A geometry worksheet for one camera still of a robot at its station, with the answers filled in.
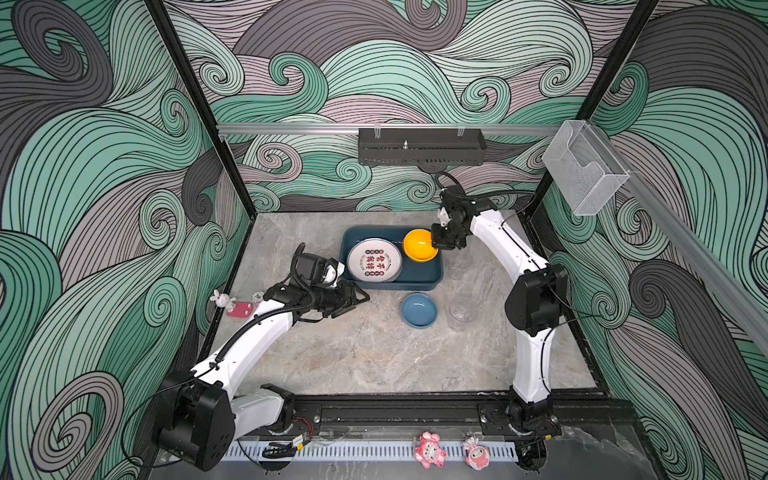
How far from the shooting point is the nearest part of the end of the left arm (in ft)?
1.88

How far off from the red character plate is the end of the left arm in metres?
0.23

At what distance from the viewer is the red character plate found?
39.3 inches
